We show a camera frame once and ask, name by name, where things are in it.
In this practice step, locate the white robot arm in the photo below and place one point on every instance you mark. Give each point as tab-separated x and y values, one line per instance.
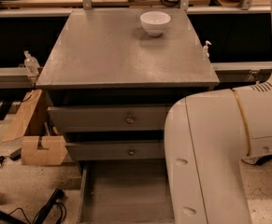
206	136

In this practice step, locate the grey top drawer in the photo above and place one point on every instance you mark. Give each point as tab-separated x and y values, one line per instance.
108	118

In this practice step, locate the grey drawer cabinet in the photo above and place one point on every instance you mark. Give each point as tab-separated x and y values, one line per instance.
104	57

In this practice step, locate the grey middle drawer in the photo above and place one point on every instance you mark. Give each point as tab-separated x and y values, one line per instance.
124	150

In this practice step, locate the grey open bottom drawer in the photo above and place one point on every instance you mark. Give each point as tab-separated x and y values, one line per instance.
125	192

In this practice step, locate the white ceramic bowl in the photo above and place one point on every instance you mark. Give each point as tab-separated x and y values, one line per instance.
155	22

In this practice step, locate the white pump bottle right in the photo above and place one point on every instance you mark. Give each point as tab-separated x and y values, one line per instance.
206	47

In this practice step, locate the cardboard piece on floor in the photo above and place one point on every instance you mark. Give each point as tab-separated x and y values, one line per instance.
43	150

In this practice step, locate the clear sanitizer bottle left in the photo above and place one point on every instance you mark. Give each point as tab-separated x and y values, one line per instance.
31	63

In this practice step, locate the black power strip left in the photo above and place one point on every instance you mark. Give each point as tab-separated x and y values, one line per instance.
58	194

